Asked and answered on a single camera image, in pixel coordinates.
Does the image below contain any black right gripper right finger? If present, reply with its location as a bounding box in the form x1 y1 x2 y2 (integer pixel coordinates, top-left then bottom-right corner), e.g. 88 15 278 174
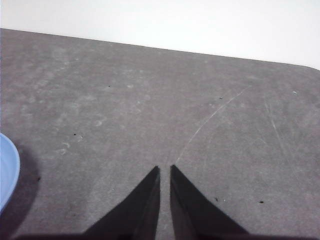
170 164 256 240

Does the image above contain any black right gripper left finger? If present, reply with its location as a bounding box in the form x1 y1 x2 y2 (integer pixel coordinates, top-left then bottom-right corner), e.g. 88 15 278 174
74 165 161 240

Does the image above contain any blue round plate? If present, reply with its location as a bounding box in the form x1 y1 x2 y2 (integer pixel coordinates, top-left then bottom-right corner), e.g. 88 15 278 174
0 132 21 213

